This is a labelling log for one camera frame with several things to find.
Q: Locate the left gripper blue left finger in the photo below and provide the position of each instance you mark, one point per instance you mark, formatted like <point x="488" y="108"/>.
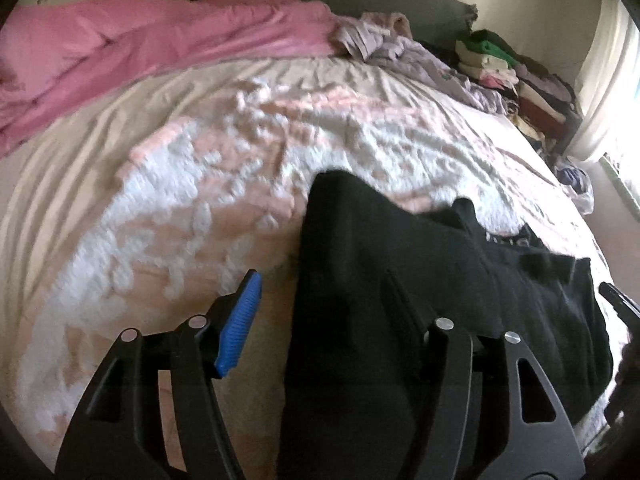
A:
<point x="116" y="431"/>

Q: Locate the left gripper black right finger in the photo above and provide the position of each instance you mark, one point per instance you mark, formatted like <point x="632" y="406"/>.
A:
<point x="482" y="408"/>

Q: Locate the black printed sweatshirt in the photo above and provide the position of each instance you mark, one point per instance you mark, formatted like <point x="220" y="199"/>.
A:
<point x="359" y="380"/>

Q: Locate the stack of folded clothes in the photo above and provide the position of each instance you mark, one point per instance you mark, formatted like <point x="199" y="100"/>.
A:
<point x="542" y="99"/>

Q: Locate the pink white chenille bedspread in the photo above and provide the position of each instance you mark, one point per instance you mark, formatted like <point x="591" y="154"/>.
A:
<point x="142" y="208"/>

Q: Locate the cream curtain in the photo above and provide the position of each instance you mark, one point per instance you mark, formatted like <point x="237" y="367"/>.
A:
<point x="607" y="83"/>

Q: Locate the pink quilt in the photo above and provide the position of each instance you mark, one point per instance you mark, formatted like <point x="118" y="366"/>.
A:
<point x="55" y="59"/>

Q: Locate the lilac crumpled garment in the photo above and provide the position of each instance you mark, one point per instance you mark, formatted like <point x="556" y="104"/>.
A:
<point x="385" y="40"/>

